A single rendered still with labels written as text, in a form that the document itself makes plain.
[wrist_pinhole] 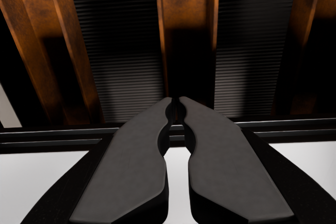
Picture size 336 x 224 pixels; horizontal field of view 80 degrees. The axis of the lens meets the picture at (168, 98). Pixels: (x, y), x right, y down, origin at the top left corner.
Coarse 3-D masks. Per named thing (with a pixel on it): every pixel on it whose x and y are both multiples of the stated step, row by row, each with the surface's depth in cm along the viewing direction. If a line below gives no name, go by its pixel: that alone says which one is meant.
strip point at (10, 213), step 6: (0, 192) 26; (0, 198) 27; (0, 204) 27; (6, 204) 27; (0, 210) 28; (6, 210) 28; (12, 210) 28; (0, 216) 29; (6, 216) 29; (12, 216) 29; (0, 222) 29; (6, 222) 29; (12, 222) 29; (18, 222) 29
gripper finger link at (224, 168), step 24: (192, 120) 10; (216, 120) 9; (192, 144) 9; (216, 144) 8; (240, 144) 8; (192, 168) 7; (216, 168) 7; (240, 168) 7; (264, 168) 7; (192, 192) 6; (216, 192) 6; (240, 192) 6; (264, 192) 6; (192, 216) 7; (216, 216) 6; (240, 216) 6; (264, 216) 5; (288, 216) 5
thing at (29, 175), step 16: (0, 160) 23; (16, 160) 23; (32, 160) 23; (0, 176) 25; (16, 176) 25; (32, 176) 25; (48, 176) 25; (16, 192) 26; (32, 192) 26; (16, 208) 28
